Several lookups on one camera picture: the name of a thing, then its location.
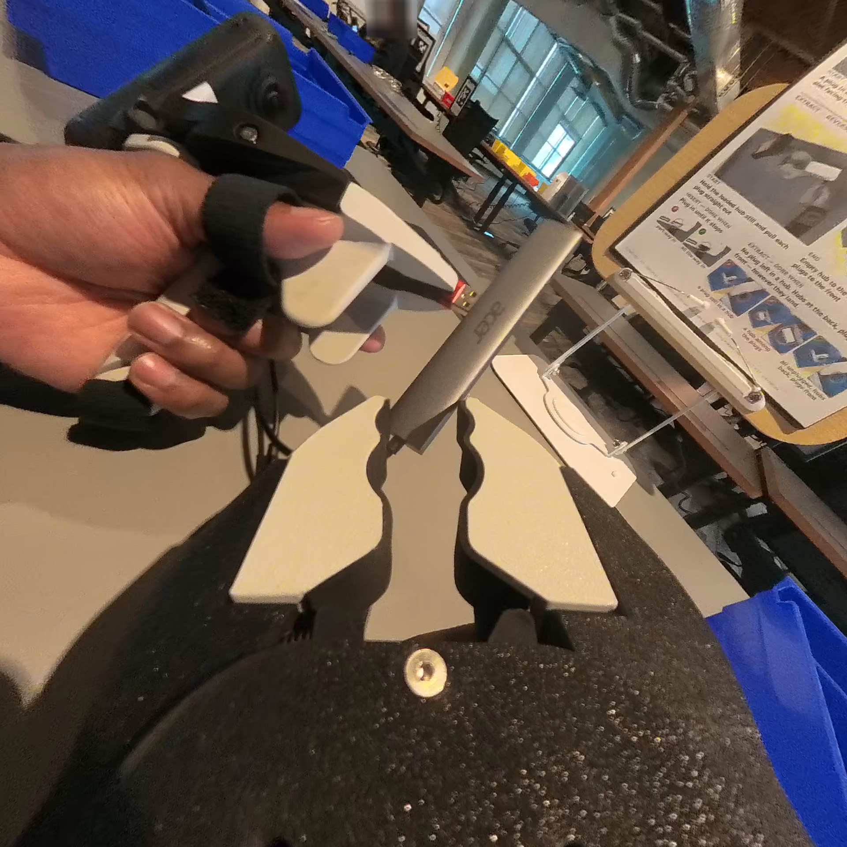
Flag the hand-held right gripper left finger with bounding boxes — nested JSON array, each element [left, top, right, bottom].
[[228, 396, 393, 641]]

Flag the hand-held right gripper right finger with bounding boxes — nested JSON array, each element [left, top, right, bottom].
[[455, 397, 619, 641]]

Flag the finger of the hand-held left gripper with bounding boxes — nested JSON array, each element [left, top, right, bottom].
[[339, 180, 462, 313], [280, 240, 399, 366]]

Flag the black usb cable red plug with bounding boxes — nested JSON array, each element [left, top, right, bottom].
[[241, 281, 479, 480]]

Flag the blue plastic bin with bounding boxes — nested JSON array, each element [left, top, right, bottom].
[[5, 0, 371, 169], [707, 574, 847, 847]]

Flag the grey usb hub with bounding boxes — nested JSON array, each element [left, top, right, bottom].
[[387, 218, 583, 457]]

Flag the person's left hand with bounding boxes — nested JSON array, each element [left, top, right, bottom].
[[0, 142, 386, 419]]

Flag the white desk mat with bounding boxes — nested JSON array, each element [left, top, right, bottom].
[[491, 354, 637, 507]]

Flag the long wooden desk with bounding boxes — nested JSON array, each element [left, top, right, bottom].
[[285, 0, 484, 193], [549, 271, 847, 577]]

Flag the black office chair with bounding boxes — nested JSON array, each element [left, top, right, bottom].
[[443, 99, 500, 180]]

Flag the small blue bin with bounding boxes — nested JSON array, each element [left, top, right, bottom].
[[327, 13, 376, 64]]

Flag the row of yellow bins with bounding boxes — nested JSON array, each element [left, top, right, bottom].
[[490, 135, 540, 189]]

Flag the beige board on stand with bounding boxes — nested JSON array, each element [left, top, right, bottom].
[[591, 36, 847, 446]]

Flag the instruction sheet on stand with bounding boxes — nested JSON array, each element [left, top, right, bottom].
[[543, 268, 768, 457]]

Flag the silver air duct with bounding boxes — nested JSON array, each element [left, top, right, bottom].
[[582, 0, 742, 116]]

